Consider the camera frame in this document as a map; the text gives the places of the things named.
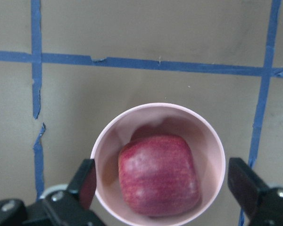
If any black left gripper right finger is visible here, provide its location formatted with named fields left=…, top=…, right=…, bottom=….
left=227, top=158, right=283, bottom=226

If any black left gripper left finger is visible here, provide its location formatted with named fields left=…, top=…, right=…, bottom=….
left=0, top=159, right=104, bottom=226

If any red apple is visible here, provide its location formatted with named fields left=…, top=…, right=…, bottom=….
left=118, top=135, right=200, bottom=217

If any pink bowl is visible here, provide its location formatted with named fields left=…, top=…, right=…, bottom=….
left=91, top=103, right=226, bottom=226

